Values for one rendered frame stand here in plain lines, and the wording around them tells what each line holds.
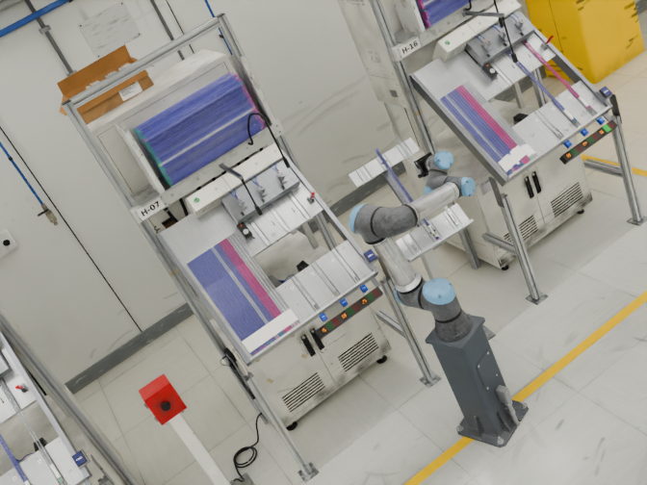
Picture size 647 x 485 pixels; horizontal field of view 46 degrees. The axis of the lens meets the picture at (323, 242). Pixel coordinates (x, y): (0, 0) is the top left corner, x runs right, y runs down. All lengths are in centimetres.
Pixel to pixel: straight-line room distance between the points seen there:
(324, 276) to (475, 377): 77
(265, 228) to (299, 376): 79
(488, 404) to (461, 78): 159
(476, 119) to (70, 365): 301
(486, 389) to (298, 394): 100
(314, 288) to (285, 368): 55
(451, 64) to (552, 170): 83
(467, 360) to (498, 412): 35
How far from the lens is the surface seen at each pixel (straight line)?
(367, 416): 378
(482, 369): 320
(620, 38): 609
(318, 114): 524
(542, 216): 429
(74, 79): 366
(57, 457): 330
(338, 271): 333
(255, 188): 341
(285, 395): 377
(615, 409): 342
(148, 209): 337
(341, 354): 381
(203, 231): 341
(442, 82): 383
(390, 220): 275
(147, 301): 515
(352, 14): 402
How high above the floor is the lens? 250
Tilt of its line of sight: 29 degrees down
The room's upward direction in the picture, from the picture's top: 26 degrees counter-clockwise
